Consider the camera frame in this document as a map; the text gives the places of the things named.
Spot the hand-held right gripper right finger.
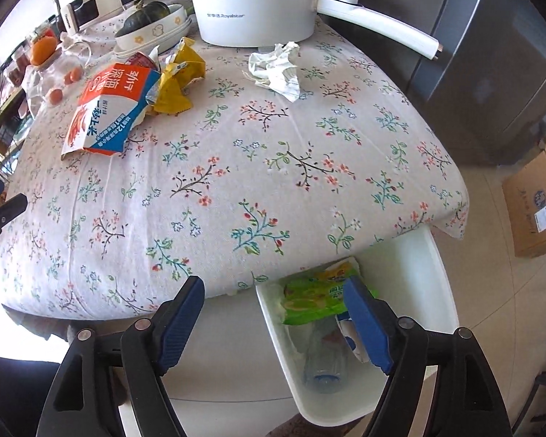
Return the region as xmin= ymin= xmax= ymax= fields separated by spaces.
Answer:
xmin=341 ymin=277 xmax=514 ymax=437

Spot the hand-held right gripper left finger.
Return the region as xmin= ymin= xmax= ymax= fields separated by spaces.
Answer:
xmin=41 ymin=275 xmax=206 ymax=437

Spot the blue carton box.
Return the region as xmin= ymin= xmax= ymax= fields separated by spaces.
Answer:
xmin=336 ymin=312 xmax=374 ymax=365

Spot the white plastic bin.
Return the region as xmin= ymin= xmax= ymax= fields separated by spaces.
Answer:
xmin=256 ymin=228 xmax=460 ymax=433

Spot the green snack packet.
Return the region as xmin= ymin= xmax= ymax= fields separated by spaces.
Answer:
xmin=280 ymin=259 xmax=378 ymax=326

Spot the clear plastic bottle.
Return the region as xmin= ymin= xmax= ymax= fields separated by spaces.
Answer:
xmin=300 ymin=319 xmax=351 ymax=394

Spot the orange white snack bag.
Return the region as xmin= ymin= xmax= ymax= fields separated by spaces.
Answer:
xmin=60 ymin=51 xmax=162 ymax=159

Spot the yellow snack wrapper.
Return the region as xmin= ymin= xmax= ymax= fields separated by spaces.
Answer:
xmin=152 ymin=39 xmax=206 ymax=115

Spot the large white tissue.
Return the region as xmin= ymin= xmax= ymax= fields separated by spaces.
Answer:
xmin=243 ymin=42 xmax=302 ymax=103

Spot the large orange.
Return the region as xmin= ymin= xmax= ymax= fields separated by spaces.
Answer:
xmin=31 ymin=36 xmax=58 ymax=65

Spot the glass jar with wooden lid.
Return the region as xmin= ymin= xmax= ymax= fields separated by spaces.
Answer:
xmin=25 ymin=41 xmax=92 ymax=114

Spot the floral tablecloth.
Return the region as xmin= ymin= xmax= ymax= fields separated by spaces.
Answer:
xmin=0 ymin=0 xmax=469 ymax=319

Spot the cardboard box with label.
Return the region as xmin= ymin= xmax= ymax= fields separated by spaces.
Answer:
xmin=502 ymin=125 xmax=546 ymax=259

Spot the white oval bowl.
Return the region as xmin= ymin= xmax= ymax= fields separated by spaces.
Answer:
xmin=115 ymin=4 xmax=188 ymax=52

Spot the green kabocha squash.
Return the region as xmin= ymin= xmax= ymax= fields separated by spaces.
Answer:
xmin=124 ymin=1 xmax=171 ymax=36

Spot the white oval dish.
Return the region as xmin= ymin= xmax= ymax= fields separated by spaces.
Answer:
xmin=118 ymin=16 xmax=194 ymax=58

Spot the grey refrigerator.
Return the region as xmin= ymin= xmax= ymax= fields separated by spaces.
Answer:
xmin=321 ymin=0 xmax=546 ymax=167

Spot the white electric cooking pot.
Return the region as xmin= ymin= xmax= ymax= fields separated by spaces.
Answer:
xmin=184 ymin=0 xmax=443 ymax=61

